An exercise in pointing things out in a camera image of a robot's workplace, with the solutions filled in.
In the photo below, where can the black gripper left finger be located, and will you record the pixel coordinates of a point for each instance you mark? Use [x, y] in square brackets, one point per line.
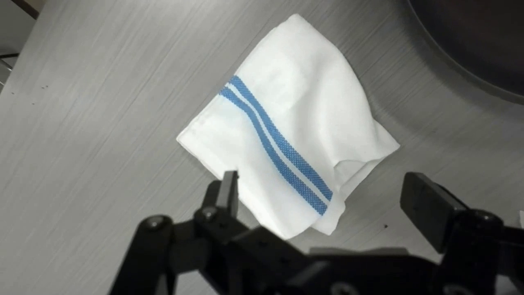
[218, 252]

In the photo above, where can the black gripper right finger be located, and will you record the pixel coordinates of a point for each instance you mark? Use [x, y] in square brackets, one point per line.
[475, 247]

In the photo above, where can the white blue striped kitchen cloth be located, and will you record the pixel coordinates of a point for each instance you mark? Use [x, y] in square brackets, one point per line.
[295, 99]

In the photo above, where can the black nonstick frying pan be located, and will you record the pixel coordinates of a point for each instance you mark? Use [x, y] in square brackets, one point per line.
[475, 39]

